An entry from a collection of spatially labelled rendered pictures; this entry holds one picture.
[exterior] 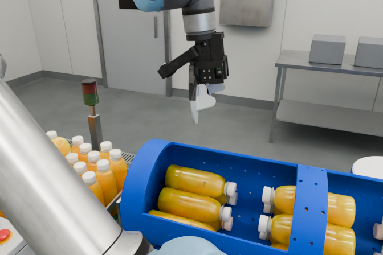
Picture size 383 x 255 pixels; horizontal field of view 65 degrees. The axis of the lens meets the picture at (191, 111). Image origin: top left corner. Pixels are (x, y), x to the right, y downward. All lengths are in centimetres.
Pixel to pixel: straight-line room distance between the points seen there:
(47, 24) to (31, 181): 546
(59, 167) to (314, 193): 53
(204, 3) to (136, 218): 53
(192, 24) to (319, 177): 45
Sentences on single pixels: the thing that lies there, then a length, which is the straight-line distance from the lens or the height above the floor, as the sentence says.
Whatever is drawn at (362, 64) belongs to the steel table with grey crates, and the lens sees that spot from 328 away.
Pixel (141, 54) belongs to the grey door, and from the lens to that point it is 465.
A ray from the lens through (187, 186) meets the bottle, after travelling 87.
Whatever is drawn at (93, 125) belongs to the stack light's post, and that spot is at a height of 106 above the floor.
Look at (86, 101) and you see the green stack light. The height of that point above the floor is 118.
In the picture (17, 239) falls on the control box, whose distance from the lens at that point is 85.
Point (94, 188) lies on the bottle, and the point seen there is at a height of 106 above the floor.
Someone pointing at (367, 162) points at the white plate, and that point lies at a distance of 128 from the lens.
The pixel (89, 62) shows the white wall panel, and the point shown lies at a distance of 536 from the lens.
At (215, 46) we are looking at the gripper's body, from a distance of 70.
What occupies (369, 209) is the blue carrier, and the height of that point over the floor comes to 107.
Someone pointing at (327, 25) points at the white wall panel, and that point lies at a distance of 394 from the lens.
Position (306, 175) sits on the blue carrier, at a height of 123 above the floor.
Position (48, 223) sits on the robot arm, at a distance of 36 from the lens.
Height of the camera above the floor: 164
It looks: 24 degrees down
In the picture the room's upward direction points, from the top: straight up
